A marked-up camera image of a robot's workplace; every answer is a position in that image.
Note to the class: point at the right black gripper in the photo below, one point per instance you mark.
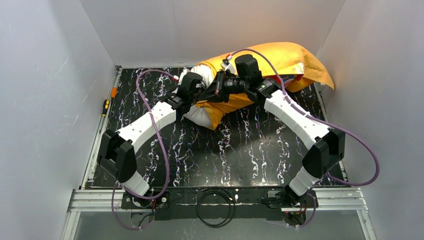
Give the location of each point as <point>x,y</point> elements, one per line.
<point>218,85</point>

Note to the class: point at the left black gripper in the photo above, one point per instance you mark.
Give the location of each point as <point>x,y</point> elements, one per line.
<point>201,84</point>

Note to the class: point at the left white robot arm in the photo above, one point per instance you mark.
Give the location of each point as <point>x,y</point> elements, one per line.
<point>117,150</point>

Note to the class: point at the aluminium frame rail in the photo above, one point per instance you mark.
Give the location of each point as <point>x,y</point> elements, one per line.
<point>329,199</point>

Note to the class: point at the orange printed pillowcase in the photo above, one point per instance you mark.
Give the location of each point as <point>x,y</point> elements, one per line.
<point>282,61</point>

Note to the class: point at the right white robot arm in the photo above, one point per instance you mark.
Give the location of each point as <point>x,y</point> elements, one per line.
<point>325,144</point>

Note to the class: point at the white pillow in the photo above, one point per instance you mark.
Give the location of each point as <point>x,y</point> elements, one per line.
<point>197,113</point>

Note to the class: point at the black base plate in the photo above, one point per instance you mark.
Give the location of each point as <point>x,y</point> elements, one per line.
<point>225,203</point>

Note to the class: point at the yellow handled screwdriver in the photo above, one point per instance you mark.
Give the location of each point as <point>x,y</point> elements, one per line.
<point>108,102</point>

